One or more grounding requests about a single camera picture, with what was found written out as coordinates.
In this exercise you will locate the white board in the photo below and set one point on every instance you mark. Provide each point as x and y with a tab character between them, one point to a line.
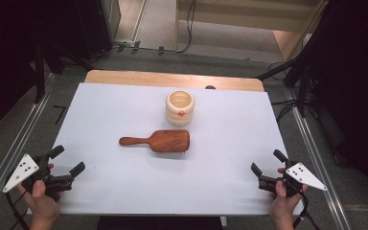
140	182

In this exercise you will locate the white power strip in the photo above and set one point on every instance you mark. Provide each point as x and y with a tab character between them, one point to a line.
124	42

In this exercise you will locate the small dark round object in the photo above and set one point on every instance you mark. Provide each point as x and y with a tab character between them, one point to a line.
210	87

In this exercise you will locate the light wooden table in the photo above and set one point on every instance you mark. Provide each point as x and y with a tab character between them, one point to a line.
147	78

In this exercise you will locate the black stand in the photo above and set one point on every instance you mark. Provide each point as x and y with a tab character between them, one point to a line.
39	73

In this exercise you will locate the person's left hand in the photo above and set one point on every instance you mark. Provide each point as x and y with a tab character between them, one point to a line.
44	207

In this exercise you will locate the wooden paddle hairbrush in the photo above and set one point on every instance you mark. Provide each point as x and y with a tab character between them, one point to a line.
169	140

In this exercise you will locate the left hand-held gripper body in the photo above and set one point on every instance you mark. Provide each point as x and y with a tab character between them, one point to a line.
20	172

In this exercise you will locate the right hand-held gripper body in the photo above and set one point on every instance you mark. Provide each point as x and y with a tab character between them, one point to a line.
303	175

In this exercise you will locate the black cabinet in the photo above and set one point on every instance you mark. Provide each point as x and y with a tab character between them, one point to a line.
99	25

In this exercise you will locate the beige wooden shelf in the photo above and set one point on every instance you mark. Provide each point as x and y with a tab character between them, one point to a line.
236	16

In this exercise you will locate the cream ribbed cup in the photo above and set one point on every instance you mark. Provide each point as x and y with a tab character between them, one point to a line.
179	110

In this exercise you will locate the metal floor rail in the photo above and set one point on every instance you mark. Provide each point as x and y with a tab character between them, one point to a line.
319	166
16	150

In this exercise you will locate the person's right hand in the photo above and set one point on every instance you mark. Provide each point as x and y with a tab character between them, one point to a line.
282	206

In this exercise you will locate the black tripod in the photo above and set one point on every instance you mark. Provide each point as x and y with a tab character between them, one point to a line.
302	73

